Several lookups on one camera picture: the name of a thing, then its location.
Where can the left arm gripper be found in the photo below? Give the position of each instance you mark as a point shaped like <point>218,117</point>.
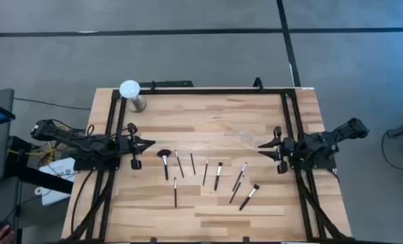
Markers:
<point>133,145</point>

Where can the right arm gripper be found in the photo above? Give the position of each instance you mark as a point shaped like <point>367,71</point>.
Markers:
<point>286,149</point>

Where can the fan makeup brush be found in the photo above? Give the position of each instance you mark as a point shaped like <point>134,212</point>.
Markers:
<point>164,154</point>

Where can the medium silver-ferrule makeup brush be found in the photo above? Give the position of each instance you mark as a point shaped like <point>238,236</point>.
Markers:
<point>239,177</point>

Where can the thin black makeup brush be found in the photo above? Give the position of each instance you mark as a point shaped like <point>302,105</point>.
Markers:
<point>179,164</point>
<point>175,192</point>
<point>192,161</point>
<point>236,189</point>
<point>205,171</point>

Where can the round powder makeup brush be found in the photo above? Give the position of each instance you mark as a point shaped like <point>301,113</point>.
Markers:
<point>249,197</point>

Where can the foundation makeup brush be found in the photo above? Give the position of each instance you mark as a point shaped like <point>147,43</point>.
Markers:
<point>218,176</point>

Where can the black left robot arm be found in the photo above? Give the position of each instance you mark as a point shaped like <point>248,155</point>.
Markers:
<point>69,139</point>

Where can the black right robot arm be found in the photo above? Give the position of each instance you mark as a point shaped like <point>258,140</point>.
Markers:
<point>337,135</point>

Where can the clear acrylic organizer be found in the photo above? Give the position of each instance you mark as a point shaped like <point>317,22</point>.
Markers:
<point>245,139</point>

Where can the white globe lamp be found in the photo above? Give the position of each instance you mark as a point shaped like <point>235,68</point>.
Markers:
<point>130,88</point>

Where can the black arch clamp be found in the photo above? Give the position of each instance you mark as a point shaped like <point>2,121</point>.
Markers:
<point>254,84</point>

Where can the white paper box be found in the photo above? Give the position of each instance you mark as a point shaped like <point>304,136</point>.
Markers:
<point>60,167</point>

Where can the black stand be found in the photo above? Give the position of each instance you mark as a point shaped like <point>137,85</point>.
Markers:
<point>35,174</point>

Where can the black flat bracket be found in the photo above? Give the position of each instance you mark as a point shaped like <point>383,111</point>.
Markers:
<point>167,84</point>

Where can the black aluminium table frame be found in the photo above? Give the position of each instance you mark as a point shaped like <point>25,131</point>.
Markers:
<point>205,91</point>

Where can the black frame clip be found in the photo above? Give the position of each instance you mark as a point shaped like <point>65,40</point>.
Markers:
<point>153,240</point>
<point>246,239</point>

